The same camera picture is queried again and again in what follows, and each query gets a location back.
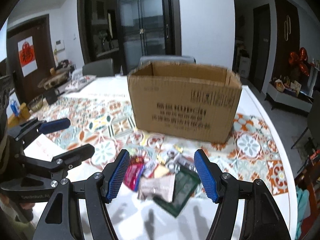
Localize magenta snack bag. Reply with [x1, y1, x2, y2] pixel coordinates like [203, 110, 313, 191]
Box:
[123, 157, 145, 192]

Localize brown cardboard box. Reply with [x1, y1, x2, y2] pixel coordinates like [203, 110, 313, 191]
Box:
[127, 62, 242, 143]

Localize beige snack packet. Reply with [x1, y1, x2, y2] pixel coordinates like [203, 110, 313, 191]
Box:
[138, 174, 175, 203]

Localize red fu door poster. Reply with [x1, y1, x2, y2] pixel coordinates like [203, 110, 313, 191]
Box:
[17, 36, 37, 77]

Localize patterned tile table mat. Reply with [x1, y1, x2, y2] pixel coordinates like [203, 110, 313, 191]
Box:
[32, 98, 288, 195]

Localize dark green snack packet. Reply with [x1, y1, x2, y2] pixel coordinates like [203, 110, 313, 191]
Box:
[153, 166, 201, 218]

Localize white patterned snack bag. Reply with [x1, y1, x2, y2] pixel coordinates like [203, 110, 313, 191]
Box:
[65, 75, 96, 93]

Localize yellow white snack packet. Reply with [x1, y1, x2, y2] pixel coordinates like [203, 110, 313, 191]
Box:
[149, 164, 170, 178]

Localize person left hand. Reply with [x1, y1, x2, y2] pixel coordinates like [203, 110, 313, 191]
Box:
[1, 194, 35, 223]

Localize small white gold candy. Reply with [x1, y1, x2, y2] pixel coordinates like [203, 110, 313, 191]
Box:
[164, 145, 183, 166]

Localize cooking pot with lid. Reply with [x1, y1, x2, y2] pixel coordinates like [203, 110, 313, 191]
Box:
[37, 70, 69, 90]

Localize grey black snack bar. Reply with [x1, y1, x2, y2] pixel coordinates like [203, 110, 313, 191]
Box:
[174, 154, 197, 173]

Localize red foil balloons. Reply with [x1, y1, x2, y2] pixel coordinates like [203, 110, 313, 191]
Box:
[289, 47, 310, 77]

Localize white low cabinet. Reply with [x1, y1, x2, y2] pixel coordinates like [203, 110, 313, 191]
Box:
[265, 83, 312, 116]

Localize grey dining chair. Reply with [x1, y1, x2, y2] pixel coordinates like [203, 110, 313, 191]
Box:
[82, 58, 115, 77]
[138, 55, 196, 67]

